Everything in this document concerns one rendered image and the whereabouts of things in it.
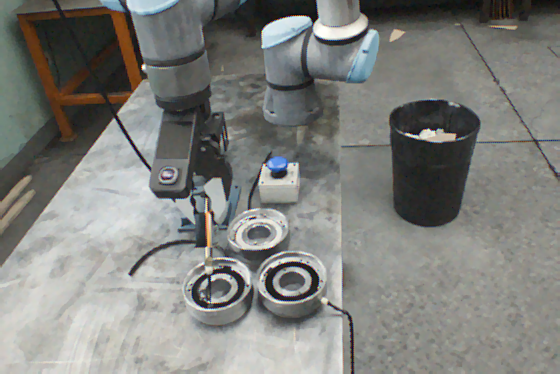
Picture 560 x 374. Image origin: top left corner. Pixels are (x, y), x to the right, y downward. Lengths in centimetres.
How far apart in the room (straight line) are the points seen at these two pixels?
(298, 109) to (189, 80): 61
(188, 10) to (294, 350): 46
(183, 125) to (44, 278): 44
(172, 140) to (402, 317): 131
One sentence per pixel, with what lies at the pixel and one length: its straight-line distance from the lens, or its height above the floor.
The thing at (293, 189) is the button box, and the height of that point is 83.
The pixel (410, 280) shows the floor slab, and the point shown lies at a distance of 190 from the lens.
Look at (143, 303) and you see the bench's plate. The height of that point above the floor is 80.
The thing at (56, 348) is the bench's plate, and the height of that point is 80.
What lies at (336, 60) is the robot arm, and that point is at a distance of 107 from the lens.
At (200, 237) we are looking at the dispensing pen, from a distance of 71.
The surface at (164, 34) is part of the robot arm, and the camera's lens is 57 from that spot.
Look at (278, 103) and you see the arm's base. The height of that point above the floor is 85.
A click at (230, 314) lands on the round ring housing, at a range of 73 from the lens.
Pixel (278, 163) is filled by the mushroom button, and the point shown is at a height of 87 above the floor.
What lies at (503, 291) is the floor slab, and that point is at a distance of 193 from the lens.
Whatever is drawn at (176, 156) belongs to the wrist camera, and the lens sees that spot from 59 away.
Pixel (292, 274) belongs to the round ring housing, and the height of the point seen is 82.
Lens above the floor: 138
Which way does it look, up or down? 33 degrees down
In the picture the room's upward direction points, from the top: 7 degrees counter-clockwise
